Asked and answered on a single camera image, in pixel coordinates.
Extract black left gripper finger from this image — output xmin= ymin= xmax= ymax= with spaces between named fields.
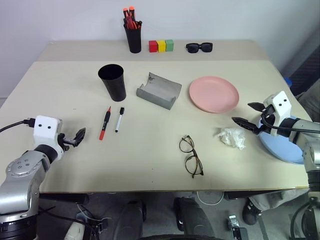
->
xmin=66 ymin=137 xmax=80 ymax=148
xmin=76 ymin=127 xmax=87 ymax=145

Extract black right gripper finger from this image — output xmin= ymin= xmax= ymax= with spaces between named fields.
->
xmin=231 ymin=116 xmax=261 ymax=135
xmin=247 ymin=101 xmax=266 ymax=113

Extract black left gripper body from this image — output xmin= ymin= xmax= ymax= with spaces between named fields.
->
xmin=57 ymin=133 xmax=70 ymax=152

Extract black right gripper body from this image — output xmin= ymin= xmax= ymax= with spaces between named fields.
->
xmin=258 ymin=104 xmax=277 ymax=133

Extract white tissue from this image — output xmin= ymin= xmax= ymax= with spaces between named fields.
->
xmin=216 ymin=127 xmax=247 ymax=150

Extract red black pen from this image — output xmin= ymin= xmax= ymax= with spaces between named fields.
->
xmin=99 ymin=105 xmax=112 ymax=141

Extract white marker with black cap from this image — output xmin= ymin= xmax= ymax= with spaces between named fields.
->
xmin=114 ymin=106 xmax=126 ymax=133

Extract pink plate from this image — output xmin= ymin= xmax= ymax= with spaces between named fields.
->
xmin=188 ymin=76 xmax=240 ymax=114

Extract tortoiseshell eyeglasses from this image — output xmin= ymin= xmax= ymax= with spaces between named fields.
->
xmin=179 ymin=135 xmax=205 ymax=179

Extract light blue plate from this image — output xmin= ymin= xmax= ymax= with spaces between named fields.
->
xmin=257 ymin=117 xmax=305 ymax=165

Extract person in grey trousers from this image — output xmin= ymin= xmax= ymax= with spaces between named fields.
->
xmin=247 ymin=84 xmax=320 ymax=213

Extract black plastic cup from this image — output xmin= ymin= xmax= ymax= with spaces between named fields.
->
xmin=97 ymin=63 xmax=127 ymax=102

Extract black carbon fibre panel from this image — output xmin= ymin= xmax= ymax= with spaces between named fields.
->
xmin=287 ymin=42 xmax=320 ymax=96

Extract black sunglasses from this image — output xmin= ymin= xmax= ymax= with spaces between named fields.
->
xmin=185 ymin=42 xmax=214 ymax=54

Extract white power strip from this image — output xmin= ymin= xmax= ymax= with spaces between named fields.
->
xmin=63 ymin=221 xmax=85 ymax=240

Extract black shoe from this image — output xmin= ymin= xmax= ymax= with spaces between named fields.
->
xmin=241 ymin=197 xmax=263 ymax=226

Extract dark rounded shape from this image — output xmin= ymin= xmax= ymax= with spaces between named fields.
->
xmin=113 ymin=199 xmax=147 ymax=240
xmin=173 ymin=197 xmax=216 ymax=240

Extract small grey floor device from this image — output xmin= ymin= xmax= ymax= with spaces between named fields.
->
xmin=227 ymin=214 xmax=250 ymax=240

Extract black tool holder cup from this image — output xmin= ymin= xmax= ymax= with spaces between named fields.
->
xmin=123 ymin=19 xmax=143 ymax=54

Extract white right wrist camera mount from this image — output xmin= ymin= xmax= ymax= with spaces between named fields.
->
xmin=263 ymin=90 xmax=293 ymax=137

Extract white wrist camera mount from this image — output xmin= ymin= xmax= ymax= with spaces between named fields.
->
xmin=32 ymin=115 xmax=65 ymax=161
xmin=263 ymin=90 xmax=293 ymax=137

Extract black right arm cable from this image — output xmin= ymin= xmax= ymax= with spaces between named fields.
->
xmin=261 ymin=112 xmax=320 ymax=133

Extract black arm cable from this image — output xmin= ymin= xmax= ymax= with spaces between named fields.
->
xmin=261 ymin=112 xmax=320 ymax=133
xmin=0 ymin=118 xmax=35 ymax=133

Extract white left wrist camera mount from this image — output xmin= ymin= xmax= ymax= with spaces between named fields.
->
xmin=32 ymin=115 xmax=65 ymax=161

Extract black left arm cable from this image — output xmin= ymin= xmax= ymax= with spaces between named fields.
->
xmin=0 ymin=118 xmax=35 ymax=133

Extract black table frame beam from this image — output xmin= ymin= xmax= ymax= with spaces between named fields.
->
xmin=223 ymin=191 xmax=276 ymax=201
xmin=38 ymin=192 xmax=90 ymax=205

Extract white floor cable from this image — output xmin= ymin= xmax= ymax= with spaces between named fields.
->
xmin=196 ymin=191 xmax=225 ymax=206

